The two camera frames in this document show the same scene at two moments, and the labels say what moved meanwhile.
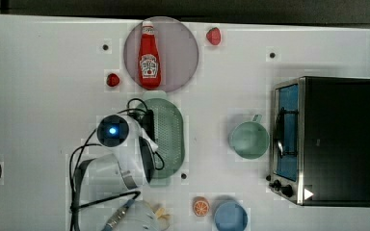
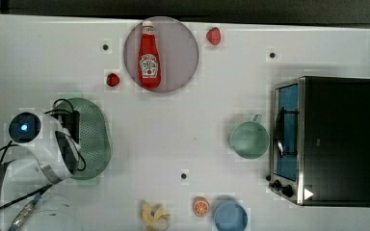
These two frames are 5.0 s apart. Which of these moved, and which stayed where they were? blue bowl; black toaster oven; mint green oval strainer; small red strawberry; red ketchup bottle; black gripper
Moved: mint green oval strainer; black gripper
Stayed: black toaster oven; small red strawberry; blue bowl; red ketchup bottle
